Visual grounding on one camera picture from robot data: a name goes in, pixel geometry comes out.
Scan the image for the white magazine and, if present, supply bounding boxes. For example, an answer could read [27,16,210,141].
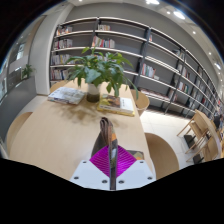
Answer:
[47,86,87,106]

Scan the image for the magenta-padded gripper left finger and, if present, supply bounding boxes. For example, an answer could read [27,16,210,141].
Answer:
[69,144,111,191]

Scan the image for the green potted plant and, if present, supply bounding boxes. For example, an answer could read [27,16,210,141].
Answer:
[66,46,139,104]

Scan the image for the grey bookshelf unit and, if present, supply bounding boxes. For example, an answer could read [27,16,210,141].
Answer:
[49,15,224,118]

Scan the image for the light wooden slatted chair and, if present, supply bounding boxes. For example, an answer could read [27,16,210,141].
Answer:
[186,133,224,164]

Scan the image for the small background potted plant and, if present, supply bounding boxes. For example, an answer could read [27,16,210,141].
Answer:
[21,63,36,80]

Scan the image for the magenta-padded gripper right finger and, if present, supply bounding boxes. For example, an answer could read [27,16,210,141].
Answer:
[116,144,156,191]

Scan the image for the light wooden side table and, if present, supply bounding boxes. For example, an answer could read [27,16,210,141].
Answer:
[176,109,224,148]

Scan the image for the brown zigzag striped towel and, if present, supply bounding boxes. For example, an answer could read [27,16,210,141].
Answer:
[90,116,145,191]

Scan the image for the yellow book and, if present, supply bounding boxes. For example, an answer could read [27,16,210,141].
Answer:
[96,94,136,118]

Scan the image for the ceiling lights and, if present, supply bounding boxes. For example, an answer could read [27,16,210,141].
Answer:
[145,0,223,69]

